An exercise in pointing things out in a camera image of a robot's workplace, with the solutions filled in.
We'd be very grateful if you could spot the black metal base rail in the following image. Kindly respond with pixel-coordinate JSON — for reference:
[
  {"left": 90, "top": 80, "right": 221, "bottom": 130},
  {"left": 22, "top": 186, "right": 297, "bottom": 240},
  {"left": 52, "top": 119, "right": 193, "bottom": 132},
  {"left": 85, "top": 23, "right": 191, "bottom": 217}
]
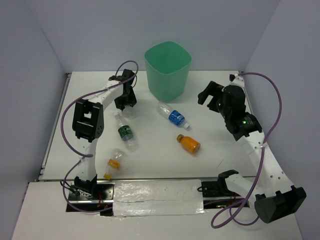
[{"left": 65, "top": 181, "right": 243, "bottom": 216}]

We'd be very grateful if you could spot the green plastic bin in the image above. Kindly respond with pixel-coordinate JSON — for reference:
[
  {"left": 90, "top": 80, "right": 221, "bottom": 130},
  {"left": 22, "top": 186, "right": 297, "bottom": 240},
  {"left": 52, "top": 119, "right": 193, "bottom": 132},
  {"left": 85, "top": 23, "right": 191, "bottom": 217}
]
[{"left": 144, "top": 41, "right": 192, "bottom": 103}]

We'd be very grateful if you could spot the black label bottle black cap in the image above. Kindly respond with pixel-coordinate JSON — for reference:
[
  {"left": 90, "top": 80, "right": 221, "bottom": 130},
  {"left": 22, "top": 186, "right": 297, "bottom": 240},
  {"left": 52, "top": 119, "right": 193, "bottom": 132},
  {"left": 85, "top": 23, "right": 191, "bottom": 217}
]
[{"left": 122, "top": 105, "right": 135, "bottom": 119}]

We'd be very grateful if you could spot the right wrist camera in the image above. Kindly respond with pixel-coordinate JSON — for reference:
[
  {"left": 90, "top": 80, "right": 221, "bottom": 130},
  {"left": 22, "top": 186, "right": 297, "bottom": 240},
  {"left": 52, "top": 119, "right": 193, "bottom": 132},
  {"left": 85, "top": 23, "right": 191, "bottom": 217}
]
[{"left": 229, "top": 74, "right": 245, "bottom": 88}]

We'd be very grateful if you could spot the silver tape patch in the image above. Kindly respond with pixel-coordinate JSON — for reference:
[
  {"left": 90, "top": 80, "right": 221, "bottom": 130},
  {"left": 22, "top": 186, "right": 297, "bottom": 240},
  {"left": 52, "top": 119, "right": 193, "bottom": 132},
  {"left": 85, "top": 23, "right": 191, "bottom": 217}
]
[{"left": 112, "top": 179, "right": 205, "bottom": 217}]

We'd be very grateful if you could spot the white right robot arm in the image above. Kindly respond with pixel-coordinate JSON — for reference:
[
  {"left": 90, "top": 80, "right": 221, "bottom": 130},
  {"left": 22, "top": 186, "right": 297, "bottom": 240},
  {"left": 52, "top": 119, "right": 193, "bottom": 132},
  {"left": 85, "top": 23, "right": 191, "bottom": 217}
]
[{"left": 198, "top": 81, "right": 307, "bottom": 224}]

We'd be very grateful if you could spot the green label clear bottle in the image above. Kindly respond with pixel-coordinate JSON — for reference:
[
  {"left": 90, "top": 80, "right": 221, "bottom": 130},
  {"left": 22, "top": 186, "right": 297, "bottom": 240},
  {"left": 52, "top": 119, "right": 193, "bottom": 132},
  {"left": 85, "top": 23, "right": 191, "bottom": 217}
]
[{"left": 114, "top": 112, "right": 138, "bottom": 152}]

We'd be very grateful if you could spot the orange label bottle yellow cap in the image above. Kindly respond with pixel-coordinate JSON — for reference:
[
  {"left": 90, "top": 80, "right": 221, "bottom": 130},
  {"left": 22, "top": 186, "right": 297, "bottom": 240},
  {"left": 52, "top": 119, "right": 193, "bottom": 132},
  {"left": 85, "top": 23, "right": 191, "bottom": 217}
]
[{"left": 103, "top": 148, "right": 127, "bottom": 180}]

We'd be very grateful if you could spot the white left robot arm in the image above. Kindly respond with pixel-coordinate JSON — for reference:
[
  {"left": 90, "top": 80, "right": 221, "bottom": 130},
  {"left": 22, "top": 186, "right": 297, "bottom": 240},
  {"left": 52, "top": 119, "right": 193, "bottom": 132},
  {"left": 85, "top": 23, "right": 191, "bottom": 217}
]
[{"left": 72, "top": 69, "right": 137, "bottom": 200}]

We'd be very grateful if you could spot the orange juice bottle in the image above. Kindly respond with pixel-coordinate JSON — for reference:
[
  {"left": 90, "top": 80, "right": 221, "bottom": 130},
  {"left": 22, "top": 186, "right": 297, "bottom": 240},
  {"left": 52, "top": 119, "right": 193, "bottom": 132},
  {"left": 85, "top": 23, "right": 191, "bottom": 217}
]
[{"left": 176, "top": 134, "right": 201, "bottom": 154}]

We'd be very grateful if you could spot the blue label bottle white cap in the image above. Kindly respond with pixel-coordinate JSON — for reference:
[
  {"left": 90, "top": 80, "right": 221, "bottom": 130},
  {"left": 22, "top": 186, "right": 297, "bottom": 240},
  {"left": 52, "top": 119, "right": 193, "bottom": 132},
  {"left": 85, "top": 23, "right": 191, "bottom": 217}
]
[{"left": 156, "top": 102, "right": 190, "bottom": 130}]

